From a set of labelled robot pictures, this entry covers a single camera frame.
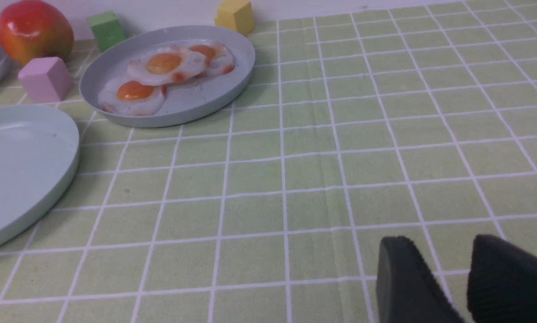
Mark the pink lilac cube block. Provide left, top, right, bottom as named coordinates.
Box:
left=17, top=57, right=73, bottom=104

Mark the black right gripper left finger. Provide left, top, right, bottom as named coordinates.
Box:
left=376, top=236, right=464, bottom=323

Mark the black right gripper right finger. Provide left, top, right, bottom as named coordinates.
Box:
left=467, top=234, right=537, bottom=323

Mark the red yellow apple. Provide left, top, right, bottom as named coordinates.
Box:
left=0, top=0, right=74, bottom=66

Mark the fried egg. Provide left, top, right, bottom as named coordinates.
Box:
left=126, top=45, right=210, bottom=86
left=98, top=75, right=167, bottom=117
left=187, top=39, right=235, bottom=78

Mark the green checkered tablecloth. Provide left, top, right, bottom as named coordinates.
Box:
left=0, top=0, right=537, bottom=323

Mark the light green center plate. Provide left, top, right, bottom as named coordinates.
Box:
left=0, top=105, right=80, bottom=246

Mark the fried egg front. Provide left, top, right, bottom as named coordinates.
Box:
left=98, top=75, right=167, bottom=117

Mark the fried egg back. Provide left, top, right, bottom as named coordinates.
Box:
left=187, top=39, right=235, bottom=78

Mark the grey egg plate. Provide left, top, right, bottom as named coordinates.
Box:
left=79, top=25, right=256, bottom=127

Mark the yellow cube block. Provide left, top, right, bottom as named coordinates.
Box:
left=214, top=0, right=256, bottom=35

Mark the green cube block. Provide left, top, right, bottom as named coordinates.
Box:
left=87, top=11, right=127, bottom=52

